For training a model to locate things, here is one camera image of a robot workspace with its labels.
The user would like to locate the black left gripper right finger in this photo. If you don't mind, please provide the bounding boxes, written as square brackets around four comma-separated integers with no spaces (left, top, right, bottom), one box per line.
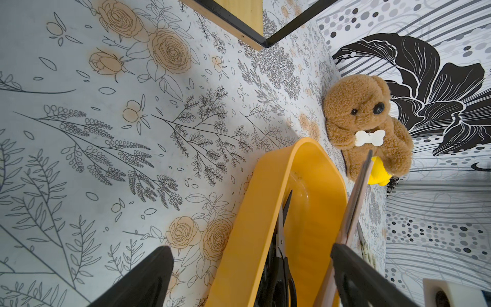
[331,244,416,307]

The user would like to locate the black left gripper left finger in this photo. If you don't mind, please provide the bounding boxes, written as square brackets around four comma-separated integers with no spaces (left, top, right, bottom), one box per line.
[90,246,174,307]

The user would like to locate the beige kitchen scissors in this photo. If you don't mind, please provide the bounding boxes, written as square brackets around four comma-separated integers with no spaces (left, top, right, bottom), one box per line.
[357,222,377,269]

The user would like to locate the pink scissors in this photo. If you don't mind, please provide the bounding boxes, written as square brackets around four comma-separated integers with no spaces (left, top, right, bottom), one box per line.
[313,150,373,306]

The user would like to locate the black scissors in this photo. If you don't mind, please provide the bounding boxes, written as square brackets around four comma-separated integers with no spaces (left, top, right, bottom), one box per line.
[254,193,292,306]
[263,209,297,306]

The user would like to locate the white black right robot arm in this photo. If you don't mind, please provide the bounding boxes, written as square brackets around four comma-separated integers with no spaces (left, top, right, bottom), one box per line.
[325,244,490,306]

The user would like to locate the yellow plastic storage box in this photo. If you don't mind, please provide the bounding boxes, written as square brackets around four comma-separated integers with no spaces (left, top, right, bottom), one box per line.
[207,138,347,306]

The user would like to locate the black white striped tail toy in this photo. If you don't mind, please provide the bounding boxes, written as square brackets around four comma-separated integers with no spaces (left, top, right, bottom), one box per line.
[386,176,400,194]

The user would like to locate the brown plush dog toy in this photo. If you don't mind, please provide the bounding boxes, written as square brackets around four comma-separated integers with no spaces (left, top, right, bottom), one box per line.
[323,74,414,180]

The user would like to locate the wooden shelf black frame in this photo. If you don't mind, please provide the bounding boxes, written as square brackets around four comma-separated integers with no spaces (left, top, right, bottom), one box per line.
[183,0,336,51]

